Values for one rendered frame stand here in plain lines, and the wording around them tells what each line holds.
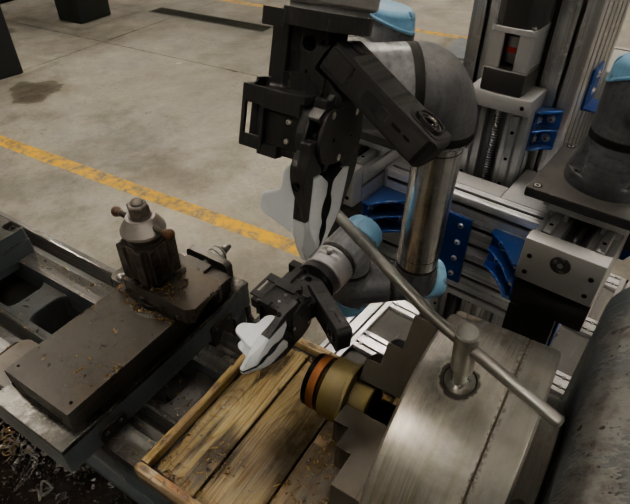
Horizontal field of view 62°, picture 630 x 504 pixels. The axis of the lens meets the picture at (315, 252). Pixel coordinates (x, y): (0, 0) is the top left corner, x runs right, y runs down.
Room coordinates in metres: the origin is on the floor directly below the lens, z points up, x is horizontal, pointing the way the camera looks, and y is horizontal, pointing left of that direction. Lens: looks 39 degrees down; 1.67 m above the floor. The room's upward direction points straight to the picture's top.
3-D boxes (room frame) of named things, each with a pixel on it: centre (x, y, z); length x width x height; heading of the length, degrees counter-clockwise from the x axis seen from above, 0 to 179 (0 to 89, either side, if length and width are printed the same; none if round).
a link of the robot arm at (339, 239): (0.73, -0.06, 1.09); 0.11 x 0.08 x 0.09; 145
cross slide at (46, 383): (0.69, 0.34, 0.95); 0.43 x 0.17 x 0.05; 148
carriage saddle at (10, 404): (0.71, 0.38, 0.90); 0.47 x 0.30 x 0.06; 148
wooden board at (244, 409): (0.49, 0.06, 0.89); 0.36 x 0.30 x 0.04; 148
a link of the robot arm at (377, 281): (0.74, -0.08, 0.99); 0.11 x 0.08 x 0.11; 97
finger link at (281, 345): (0.52, 0.09, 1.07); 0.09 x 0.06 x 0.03; 145
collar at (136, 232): (0.74, 0.30, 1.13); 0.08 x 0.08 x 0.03
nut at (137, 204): (0.74, 0.30, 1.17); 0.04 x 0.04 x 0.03
